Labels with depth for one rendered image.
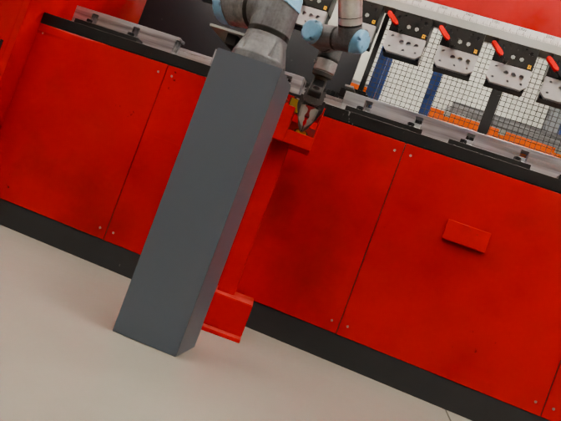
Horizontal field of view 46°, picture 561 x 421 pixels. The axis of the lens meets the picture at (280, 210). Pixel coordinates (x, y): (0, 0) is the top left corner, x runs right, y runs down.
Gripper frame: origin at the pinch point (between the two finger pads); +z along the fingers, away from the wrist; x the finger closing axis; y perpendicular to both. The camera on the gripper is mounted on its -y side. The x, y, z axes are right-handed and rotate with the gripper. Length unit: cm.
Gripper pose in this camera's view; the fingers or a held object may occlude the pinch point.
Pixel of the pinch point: (302, 128)
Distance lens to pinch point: 225.7
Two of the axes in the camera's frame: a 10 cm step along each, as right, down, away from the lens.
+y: 0.2, -0.7, 10.0
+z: -3.5, 9.4, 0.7
